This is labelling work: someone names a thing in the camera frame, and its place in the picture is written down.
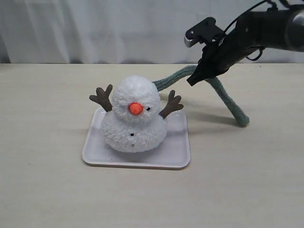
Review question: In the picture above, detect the black cable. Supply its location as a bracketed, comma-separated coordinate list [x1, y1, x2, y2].
[222, 0, 293, 61]

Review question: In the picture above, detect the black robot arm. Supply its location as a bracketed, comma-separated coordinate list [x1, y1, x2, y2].
[184, 8, 304, 86]

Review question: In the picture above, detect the white plush snowman toy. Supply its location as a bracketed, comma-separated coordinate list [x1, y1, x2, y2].
[89, 75, 184, 153]

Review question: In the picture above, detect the white backdrop curtain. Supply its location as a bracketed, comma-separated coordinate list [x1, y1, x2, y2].
[0, 0, 304, 65]

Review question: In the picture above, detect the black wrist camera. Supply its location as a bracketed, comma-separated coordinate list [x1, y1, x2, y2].
[184, 17, 223, 48]

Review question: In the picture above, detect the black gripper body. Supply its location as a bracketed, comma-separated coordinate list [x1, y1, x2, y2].
[197, 22, 252, 80]

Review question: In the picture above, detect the white rectangular tray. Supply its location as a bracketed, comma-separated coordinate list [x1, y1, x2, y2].
[82, 108, 191, 170]

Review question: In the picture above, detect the green knitted scarf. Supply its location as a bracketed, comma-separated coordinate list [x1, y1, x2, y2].
[153, 65, 250, 127]

